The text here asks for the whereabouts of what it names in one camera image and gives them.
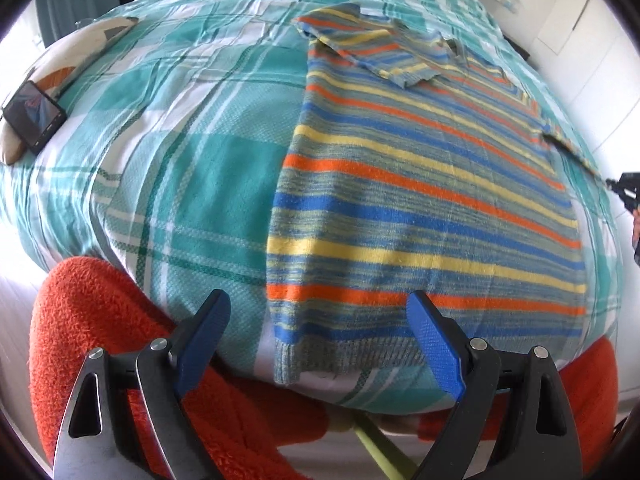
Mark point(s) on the striped knit sweater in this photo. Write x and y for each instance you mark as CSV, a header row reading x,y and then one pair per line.
x,y
415,164

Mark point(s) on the patterned cream pillow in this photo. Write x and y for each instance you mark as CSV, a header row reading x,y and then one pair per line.
x,y
60,65

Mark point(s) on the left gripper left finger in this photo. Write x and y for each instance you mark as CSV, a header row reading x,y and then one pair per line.
x,y
97,438

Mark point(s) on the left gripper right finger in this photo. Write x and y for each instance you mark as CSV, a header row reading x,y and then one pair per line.
x,y
537,436

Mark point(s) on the green stool leg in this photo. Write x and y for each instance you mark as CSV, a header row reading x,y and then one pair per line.
x,y
394,463

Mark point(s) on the teal plaid bedspread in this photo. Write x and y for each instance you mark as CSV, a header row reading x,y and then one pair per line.
x,y
171,154

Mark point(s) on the black smartphone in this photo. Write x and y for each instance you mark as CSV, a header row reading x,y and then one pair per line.
x,y
34,116

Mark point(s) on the orange fuzzy blanket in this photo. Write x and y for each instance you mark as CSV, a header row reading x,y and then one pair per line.
x,y
86,303

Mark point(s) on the person's right hand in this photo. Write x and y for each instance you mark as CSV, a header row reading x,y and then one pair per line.
x,y
635,235

